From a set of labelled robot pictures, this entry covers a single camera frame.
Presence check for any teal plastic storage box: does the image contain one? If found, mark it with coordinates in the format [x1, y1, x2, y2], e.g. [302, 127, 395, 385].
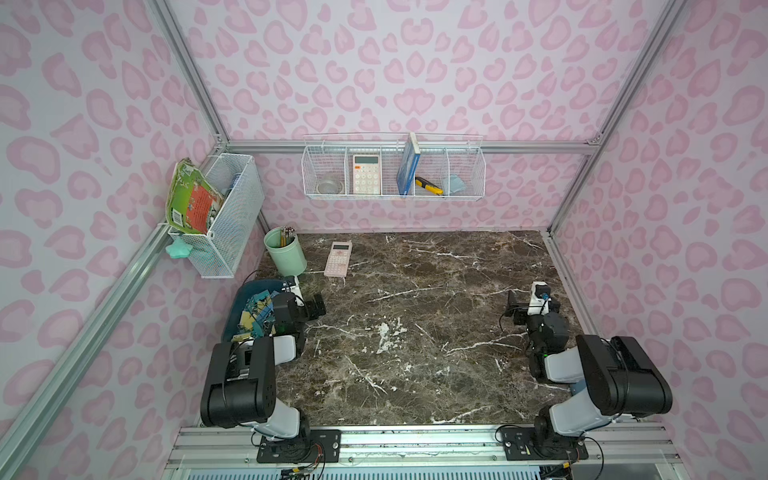
[221, 279, 286, 342]

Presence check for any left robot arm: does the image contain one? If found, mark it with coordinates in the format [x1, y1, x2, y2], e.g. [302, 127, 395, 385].
[200, 291, 326, 441]

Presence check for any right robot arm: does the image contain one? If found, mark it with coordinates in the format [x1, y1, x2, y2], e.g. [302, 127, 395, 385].
[501, 282, 673, 459]

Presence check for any pink calculator on table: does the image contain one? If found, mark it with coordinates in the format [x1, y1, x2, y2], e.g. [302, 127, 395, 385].
[324, 242, 352, 278]

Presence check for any mint green pen cup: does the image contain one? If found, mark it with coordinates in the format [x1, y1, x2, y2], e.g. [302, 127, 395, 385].
[264, 226, 307, 277]

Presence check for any mint star hook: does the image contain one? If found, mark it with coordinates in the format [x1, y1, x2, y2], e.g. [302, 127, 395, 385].
[165, 236, 194, 259]

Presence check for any clear tape roll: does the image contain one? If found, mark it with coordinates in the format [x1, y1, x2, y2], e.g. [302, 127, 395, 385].
[315, 174, 345, 195]

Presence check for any light blue cloth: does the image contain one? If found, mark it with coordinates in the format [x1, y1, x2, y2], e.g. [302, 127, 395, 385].
[443, 174, 467, 196]

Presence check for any white mesh side basket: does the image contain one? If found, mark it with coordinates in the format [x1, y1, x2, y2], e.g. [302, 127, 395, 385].
[167, 153, 265, 279]

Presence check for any green red booklet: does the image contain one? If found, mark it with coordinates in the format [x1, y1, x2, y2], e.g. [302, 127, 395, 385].
[166, 158, 225, 235]

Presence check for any yellow black utility knife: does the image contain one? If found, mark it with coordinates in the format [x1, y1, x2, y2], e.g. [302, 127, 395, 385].
[415, 176, 444, 196]

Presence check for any white orange calculator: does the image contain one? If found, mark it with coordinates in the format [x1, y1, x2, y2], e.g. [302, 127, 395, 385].
[352, 154, 382, 196]

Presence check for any blue book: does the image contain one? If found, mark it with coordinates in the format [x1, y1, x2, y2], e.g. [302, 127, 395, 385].
[396, 132, 421, 196]

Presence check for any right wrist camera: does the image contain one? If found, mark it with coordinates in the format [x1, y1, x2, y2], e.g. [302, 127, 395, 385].
[527, 281, 551, 316]

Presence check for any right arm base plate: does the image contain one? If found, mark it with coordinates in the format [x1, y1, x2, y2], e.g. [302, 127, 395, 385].
[494, 424, 589, 463]

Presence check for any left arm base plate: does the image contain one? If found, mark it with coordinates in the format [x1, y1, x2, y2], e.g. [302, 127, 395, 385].
[256, 429, 342, 464]

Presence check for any white wire wall basket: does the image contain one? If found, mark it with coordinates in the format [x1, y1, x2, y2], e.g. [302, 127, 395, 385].
[301, 133, 486, 200]

